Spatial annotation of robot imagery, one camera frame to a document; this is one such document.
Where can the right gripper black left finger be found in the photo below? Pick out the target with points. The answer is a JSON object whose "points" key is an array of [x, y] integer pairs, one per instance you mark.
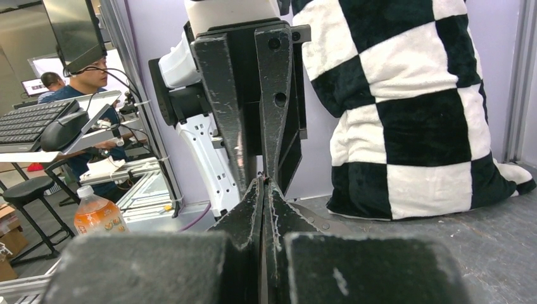
{"points": [[220, 265]]}

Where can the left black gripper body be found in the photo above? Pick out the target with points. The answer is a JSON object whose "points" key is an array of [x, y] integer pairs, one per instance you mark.
{"points": [[242, 45]]}

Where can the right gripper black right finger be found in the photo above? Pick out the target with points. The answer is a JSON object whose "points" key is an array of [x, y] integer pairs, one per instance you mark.
{"points": [[305, 265]]}

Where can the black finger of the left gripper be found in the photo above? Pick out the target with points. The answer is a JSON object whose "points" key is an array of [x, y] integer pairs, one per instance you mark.
{"points": [[274, 54], [214, 60]]}

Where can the silver perforated metal plate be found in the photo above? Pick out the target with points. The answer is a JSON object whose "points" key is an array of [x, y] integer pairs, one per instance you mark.
{"points": [[323, 224]]}

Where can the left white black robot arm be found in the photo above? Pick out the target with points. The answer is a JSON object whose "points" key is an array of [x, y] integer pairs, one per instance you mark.
{"points": [[183, 105]]}

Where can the orange drink bottle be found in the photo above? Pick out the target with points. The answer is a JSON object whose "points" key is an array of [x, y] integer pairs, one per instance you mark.
{"points": [[97, 214]]}

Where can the tilted dark monitor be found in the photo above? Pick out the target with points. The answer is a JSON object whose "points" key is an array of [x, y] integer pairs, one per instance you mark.
{"points": [[77, 33]]}

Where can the black white checkered blanket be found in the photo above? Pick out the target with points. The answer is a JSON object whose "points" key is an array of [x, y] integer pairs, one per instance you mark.
{"points": [[405, 82]]}

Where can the white tilted keyboard tray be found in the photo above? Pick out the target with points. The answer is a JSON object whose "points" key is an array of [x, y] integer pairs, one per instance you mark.
{"points": [[95, 105]]}

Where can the black computer mouse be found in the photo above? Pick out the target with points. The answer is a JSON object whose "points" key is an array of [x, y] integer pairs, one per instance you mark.
{"points": [[59, 134]]}

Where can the black computer keyboard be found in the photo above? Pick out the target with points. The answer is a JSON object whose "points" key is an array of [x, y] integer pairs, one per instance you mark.
{"points": [[21, 129]]}

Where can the left aluminium corner post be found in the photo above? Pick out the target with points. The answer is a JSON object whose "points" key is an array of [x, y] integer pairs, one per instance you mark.
{"points": [[115, 17]]}

